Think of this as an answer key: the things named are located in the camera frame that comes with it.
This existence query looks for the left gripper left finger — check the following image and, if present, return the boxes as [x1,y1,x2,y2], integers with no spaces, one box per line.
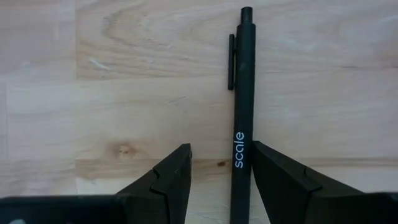
[0,142,193,224]

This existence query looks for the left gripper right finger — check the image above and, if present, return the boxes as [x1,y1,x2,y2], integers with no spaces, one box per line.
[251,140,398,224]

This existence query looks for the black pen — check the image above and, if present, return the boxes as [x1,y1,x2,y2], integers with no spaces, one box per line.
[228,6,257,224]

